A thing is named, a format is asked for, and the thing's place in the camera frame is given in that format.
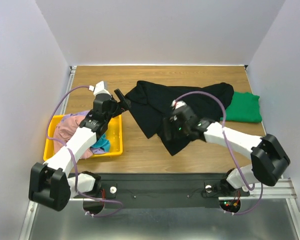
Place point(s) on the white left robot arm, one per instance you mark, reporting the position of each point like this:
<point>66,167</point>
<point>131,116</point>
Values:
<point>50,184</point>

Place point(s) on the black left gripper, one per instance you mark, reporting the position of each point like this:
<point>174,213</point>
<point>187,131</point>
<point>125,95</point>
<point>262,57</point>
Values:
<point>124,103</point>

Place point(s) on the teal t shirt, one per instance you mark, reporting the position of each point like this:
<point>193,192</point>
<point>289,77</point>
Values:
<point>102,146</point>

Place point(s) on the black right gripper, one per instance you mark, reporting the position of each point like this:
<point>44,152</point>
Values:
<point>168,131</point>

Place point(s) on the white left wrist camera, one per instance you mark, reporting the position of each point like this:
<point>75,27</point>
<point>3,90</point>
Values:
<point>99,88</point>

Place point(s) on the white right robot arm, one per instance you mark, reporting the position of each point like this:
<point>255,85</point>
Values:
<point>268,158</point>

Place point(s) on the yellow plastic bin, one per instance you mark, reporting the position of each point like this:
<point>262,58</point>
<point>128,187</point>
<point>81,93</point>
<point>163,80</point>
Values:
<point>114,134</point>

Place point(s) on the green folded t shirt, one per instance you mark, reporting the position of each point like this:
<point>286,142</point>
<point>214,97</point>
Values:
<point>244,108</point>

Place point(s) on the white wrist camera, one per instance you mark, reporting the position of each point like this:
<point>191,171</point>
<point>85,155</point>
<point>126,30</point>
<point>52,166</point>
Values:
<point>99,88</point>
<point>178,103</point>

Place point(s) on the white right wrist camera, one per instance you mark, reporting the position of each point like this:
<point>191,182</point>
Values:
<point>178,103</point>

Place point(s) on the aluminium frame rail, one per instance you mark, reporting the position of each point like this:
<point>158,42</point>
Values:
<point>283,189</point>

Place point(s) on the pink t shirt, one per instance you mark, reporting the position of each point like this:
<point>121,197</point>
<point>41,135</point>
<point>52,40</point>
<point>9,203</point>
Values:
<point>64,130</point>

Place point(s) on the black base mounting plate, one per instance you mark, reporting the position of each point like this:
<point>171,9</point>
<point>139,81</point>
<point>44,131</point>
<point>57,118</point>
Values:
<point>167,190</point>

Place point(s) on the lavender t shirt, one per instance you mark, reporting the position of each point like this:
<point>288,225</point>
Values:
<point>81,113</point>

